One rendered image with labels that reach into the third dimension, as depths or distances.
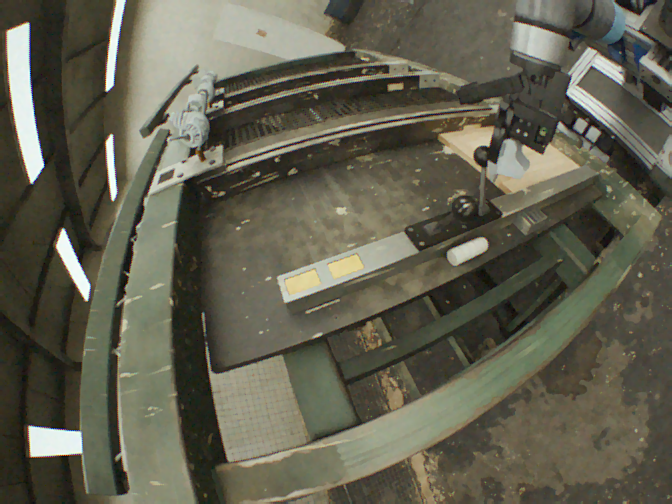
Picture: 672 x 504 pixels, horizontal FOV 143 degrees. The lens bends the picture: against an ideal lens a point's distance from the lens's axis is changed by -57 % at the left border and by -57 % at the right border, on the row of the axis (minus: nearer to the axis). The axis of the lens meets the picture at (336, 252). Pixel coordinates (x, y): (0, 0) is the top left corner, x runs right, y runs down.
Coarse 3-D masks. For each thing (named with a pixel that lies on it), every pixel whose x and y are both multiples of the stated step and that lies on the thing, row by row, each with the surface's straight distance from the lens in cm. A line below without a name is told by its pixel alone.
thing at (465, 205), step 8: (456, 200) 35; (464, 200) 34; (472, 200) 35; (456, 208) 34; (464, 208) 34; (472, 208) 34; (448, 216) 38; (456, 216) 35; (464, 216) 34; (472, 216) 34; (432, 224) 44; (440, 224) 41; (432, 232) 43
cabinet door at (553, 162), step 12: (456, 132) 86; (468, 132) 89; (480, 132) 91; (492, 132) 94; (456, 144) 79; (468, 144) 81; (480, 144) 84; (468, 156) 74; (528, 156) 88; (540, 156) 92; (552, 156) 97; (564, 156) 102; (480, 168) 72; (540, 168) 84; (552, 168) 88; (564, 168) 92; (504, 180) 69; (516, 180) 72; (528, 180) 74; (540, 180) 77; (504, 192) 68
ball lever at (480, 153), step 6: (474, 150) 48; (480, 150) 46; (486, 150) 46; (474, 156) 47; (480, 156) 46; (486, 156) 46; (480, 162) 46; (486, 162) 46; (486, 168) 48; (480, 186) 49; (480, 192) 50; (480, 198) 50; (480, 204) 50; (486, 204) 52; (480, 210) 50; (486, 210) 51
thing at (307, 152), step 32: (192, 128) 61; (352, 128) 71; (384, 128) 71; (416, 128) 77; (448, 128) 85; (192, 160) 68; (224, 160) 66; (256, 160) 63; (288, 160) 64; (320, 160) 67; (224, 192) 66
